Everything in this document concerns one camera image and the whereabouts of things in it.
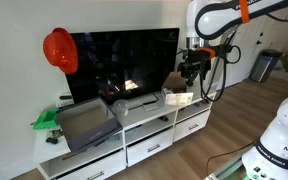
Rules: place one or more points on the white remote with buttons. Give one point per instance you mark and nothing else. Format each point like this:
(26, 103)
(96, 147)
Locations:
(151, 106)

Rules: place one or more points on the green plastic container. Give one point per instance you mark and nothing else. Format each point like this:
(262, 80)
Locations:
(45, 120)

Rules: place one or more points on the open cardboard box white label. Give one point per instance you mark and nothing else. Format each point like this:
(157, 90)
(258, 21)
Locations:
(175, 90)

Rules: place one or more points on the grey trash can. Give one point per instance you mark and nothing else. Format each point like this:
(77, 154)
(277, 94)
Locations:
(264, 66)

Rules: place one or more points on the open navy blue box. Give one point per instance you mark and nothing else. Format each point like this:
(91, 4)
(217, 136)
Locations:
(87, 128)

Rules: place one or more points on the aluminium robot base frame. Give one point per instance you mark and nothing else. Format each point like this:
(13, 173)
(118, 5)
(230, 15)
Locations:
(229, 168)

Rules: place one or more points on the black flat screen tv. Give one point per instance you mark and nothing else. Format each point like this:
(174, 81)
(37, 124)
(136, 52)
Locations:
(124, 60)

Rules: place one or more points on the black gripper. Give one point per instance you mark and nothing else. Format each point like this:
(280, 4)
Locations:
(194, 65)

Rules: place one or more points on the white tv stand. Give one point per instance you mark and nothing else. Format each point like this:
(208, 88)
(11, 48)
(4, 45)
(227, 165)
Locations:
(140, 116)

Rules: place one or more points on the small black object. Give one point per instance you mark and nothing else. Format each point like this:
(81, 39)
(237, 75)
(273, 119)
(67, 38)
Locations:
(51, 140)

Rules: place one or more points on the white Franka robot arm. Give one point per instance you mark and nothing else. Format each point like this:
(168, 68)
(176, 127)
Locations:
(214, 20)

